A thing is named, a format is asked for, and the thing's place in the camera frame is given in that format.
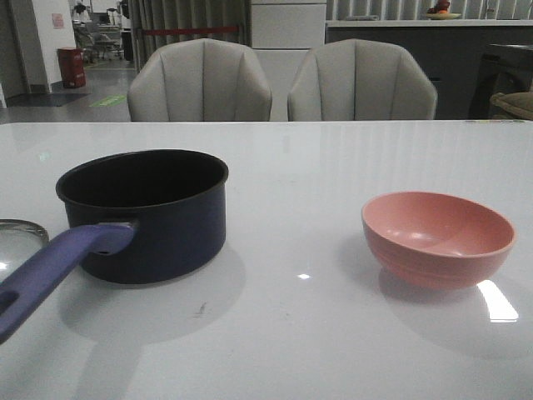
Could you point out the glass lid blue knob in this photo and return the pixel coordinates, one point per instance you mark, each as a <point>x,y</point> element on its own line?
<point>20,239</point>

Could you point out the white cabinet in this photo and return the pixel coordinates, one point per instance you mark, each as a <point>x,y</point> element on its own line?
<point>281,34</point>

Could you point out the pink bowl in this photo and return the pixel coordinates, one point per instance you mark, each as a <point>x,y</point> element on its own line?
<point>435,240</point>

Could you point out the red bin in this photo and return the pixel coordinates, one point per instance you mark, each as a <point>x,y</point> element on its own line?
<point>71,67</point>

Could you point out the olive cushion seat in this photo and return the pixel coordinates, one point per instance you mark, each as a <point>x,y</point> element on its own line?
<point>516,106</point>

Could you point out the dark blue saucepan purple handle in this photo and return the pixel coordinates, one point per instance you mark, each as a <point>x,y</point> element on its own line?
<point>134,218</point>

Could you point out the right beige chair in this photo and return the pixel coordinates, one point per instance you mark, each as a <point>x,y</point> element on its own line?
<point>360,80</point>

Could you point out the red barrier belt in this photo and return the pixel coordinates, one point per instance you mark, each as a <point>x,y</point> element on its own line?
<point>190,31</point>

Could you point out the beige chair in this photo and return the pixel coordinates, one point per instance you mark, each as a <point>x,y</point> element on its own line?
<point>202,80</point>
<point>360,80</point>

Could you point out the left beige chair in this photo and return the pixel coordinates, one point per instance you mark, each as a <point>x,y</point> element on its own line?
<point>202,80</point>

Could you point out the fruit plate on counter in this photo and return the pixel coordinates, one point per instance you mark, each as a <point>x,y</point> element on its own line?
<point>441,11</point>

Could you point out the dark grey counter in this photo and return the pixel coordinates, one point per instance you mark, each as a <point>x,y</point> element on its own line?
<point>467,60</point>

